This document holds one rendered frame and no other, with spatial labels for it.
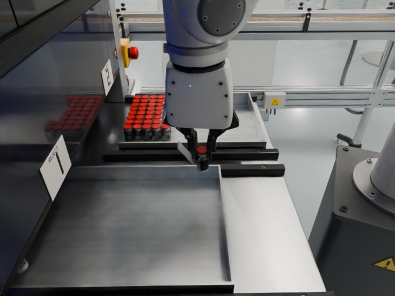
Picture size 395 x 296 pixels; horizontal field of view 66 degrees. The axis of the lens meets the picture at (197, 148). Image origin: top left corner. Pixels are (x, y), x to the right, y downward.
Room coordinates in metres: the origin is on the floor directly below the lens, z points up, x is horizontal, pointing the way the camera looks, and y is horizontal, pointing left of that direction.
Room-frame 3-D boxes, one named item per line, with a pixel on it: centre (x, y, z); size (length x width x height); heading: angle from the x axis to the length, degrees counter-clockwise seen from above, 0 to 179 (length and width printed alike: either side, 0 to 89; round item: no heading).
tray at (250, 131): (0.70, 0.01, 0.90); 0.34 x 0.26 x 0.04; 91
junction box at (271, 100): (1.59, -0.45, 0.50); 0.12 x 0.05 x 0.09; 91
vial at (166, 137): (0.62, 0.08, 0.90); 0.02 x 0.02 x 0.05
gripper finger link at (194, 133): (0.43, 0.02, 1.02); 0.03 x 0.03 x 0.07; 82
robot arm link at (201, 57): (0.42, 0.00, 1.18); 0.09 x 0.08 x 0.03; 82
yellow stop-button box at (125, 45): (0.94, 0.25, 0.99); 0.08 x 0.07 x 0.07; 91
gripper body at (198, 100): (0.42, 0.00, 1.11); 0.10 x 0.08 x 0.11; 82
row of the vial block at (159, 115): (0.70, 0.10, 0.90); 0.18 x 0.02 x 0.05; 1
